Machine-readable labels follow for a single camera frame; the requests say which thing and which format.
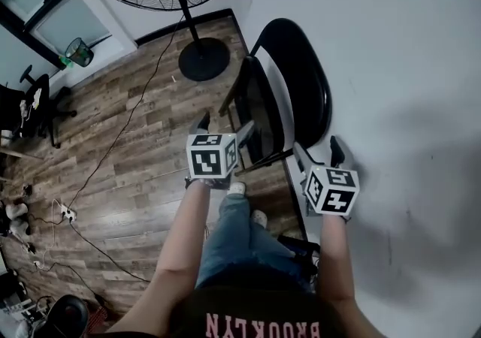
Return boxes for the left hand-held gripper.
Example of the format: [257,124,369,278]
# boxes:
[183,110,257,191]

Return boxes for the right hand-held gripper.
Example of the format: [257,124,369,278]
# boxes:
[292,134,361,217]

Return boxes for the black folding chair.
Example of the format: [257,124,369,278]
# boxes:
[219,17,334,176]

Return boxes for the person's left forearm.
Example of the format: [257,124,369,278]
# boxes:
[108,180,211,338]

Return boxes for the person's right forearm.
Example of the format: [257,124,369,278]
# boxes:
[317,214,380,338]

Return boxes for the black office chair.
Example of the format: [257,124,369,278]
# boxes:
[0,64,78,149]

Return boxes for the black standing fan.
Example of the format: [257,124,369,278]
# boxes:
[77,0,234,82]

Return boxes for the person's right white shoe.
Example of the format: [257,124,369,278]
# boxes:
[250,210,269,229]

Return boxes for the black folded tripod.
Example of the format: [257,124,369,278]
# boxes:
[277,234,321,282]

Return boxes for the person's blue jeans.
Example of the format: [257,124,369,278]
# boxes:
[195,193,313,292]

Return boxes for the person's dark printed shirt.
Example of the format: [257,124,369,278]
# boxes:
[176,276,373,338]

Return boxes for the white power strip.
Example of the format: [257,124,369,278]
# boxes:
[59,204,78,223]

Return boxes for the red checkered cloth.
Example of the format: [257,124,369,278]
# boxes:
[89,304,110,332]

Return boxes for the black round stool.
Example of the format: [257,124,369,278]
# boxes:
[47,294,90,338]

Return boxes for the black fan power cable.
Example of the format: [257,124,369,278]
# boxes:
[67,13,187,210]

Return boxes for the black wire waste bin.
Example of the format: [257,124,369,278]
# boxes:
[65,37,95,68]

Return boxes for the black floor cable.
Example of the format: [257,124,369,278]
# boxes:
[69,219,151,285]

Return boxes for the white cable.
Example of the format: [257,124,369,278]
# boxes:
[37,198,67,270]

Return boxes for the black window frame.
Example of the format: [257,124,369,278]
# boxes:
[0,0,76,78]

